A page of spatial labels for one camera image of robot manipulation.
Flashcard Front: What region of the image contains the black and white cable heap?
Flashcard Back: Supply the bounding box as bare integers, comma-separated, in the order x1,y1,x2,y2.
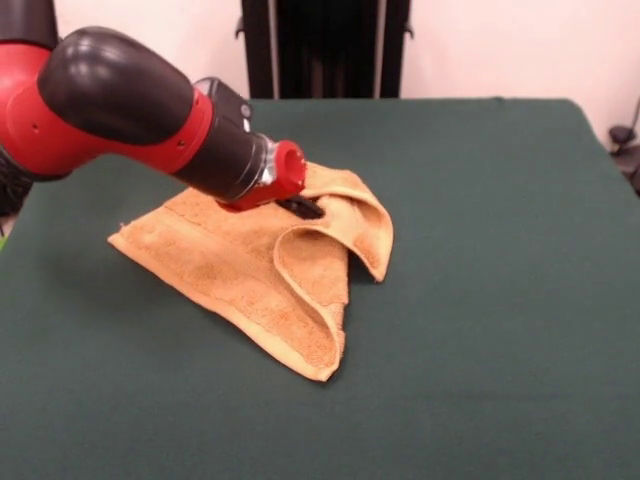
0,149,34,217

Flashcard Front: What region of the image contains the grey pedestal leg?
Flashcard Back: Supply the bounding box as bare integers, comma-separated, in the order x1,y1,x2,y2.
608,124,640,194

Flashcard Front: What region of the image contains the tan terry towel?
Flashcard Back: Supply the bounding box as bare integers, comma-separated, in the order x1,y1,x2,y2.
107,160,396,384

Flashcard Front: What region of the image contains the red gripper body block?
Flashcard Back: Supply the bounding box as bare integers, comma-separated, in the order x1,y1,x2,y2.
217,139,308,214

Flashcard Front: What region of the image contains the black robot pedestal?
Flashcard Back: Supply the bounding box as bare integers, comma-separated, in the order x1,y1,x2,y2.
234,0,416,100

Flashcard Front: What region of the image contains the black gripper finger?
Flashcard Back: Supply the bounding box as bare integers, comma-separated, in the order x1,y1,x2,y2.
278,194,327,222

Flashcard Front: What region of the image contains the dark green table cloth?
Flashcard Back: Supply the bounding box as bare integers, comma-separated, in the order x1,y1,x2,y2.
0,98,640,480

